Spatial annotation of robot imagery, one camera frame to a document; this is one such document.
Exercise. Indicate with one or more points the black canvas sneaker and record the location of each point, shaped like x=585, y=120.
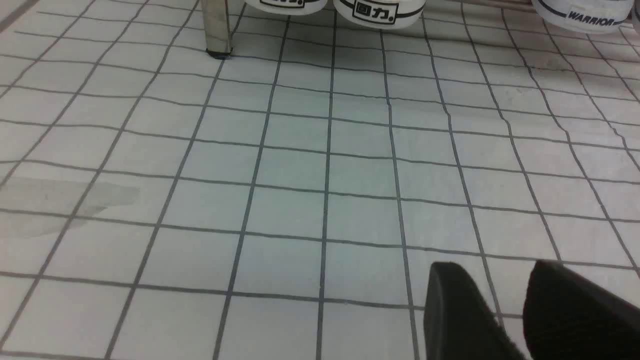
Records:
x=288, y=7
x=381, y=14

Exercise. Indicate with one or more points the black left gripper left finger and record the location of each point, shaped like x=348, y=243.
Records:
x=457, y=322

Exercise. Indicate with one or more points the steel shoe rack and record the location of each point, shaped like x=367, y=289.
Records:
x=219, y=36

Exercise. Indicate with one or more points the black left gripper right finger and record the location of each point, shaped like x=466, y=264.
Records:
x=568, y=317

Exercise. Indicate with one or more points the white checked floor cloth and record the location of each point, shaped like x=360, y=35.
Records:
x=288, y=202

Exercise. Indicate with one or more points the navy slip-on shoe left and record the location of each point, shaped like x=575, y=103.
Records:
x=593, y=17

